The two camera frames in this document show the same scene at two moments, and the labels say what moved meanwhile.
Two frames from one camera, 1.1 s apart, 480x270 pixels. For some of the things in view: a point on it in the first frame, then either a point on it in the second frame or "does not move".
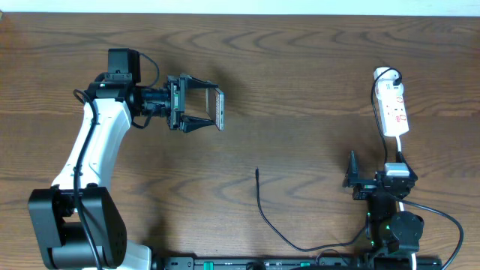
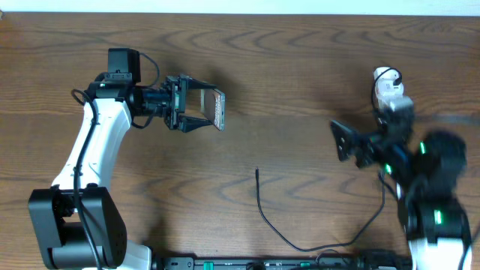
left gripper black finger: [189, 123] does not move
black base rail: [258, 263] does not move
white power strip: [391, 100] does not move
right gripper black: [351, 178] → [369, 145]
